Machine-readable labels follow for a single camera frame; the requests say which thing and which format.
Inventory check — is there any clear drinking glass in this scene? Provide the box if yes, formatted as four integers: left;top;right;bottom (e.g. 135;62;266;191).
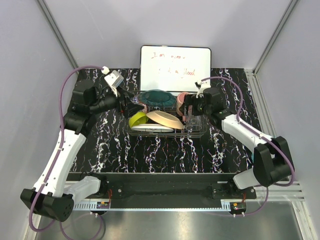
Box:
185;115;202;132

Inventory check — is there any teal scalloped plate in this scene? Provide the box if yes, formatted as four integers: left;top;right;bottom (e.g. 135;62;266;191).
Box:
137;89;176;107

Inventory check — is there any red patterned bowl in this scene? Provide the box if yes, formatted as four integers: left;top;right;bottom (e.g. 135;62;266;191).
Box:
133;98;154;113

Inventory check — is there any white watermelon plate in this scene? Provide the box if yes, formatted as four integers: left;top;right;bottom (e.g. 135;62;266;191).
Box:
131;123;174;133

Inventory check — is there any yellow-green bowl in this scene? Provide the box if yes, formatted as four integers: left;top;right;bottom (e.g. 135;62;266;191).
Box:
128;111;148;128

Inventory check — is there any black wire dish rack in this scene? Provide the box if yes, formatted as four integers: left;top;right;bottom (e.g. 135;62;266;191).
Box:
125;91;207;138

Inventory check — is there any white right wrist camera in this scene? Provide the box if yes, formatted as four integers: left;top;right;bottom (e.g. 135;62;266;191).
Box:
195;80;211;98

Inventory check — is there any pink mug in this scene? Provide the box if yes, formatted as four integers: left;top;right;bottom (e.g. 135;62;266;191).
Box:
176;92;192;122

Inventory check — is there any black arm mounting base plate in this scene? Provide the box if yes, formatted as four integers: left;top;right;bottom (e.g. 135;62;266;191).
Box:
79;172;258;210

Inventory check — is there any white dry-erase board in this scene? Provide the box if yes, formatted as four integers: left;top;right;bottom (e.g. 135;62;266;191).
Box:
140;45;212;94

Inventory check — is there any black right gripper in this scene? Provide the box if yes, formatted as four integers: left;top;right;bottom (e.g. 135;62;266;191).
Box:
178;93;212;117

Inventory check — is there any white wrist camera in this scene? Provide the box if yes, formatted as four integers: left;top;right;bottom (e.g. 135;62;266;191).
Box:
195;80;211;98
104;70;124;97

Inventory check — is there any orange floral plate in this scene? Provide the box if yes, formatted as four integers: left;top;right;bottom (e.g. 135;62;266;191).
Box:
146;110;184;130

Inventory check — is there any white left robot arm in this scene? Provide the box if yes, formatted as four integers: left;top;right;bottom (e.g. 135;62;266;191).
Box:
20;79;144;222

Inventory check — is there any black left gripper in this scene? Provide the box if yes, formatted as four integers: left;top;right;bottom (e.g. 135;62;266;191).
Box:
89;85;144;118

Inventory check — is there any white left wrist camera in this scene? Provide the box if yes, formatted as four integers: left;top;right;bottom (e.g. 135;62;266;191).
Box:
104;70;124;97

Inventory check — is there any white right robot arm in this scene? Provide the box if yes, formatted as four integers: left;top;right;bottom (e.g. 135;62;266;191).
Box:
180;87;295;199

